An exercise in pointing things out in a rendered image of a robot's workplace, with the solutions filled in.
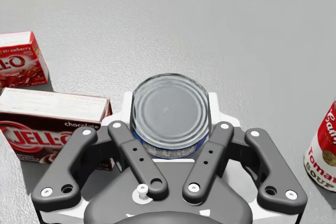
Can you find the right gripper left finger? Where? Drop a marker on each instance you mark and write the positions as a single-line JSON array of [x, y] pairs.
[[65, 166]]

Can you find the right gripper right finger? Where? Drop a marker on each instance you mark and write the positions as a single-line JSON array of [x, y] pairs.
[[273, 166]]

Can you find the blue can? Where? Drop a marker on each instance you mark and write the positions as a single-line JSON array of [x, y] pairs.
[[170, 113]]

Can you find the red and white can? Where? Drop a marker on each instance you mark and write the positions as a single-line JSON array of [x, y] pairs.
[[323, 153]]

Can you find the red and white carton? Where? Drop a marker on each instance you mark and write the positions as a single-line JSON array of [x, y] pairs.
[[50, 119]]

